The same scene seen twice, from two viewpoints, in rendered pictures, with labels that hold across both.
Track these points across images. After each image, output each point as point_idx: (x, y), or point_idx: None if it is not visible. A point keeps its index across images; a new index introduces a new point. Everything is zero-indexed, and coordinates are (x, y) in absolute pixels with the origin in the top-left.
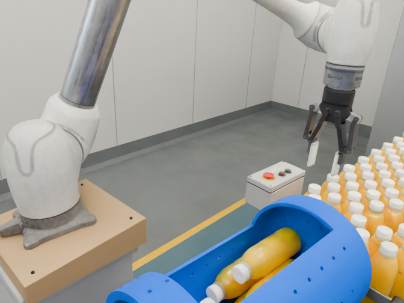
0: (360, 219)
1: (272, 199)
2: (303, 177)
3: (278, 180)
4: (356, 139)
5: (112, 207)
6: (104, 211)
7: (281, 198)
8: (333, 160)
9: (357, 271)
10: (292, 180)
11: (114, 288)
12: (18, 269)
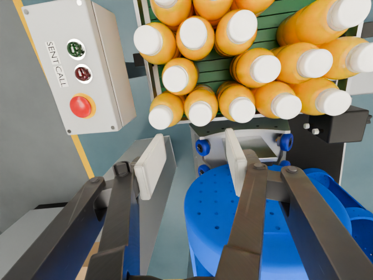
0: (271, 74)
1: (126, 115)
2: (93, 6)
3: (100, 99)
4: (329, 208)
5: (79, 274)
6: (84, 279)
7: (123, 86)
8: (232, 178)
9: None
10: (104, 57)
11: None
12: None
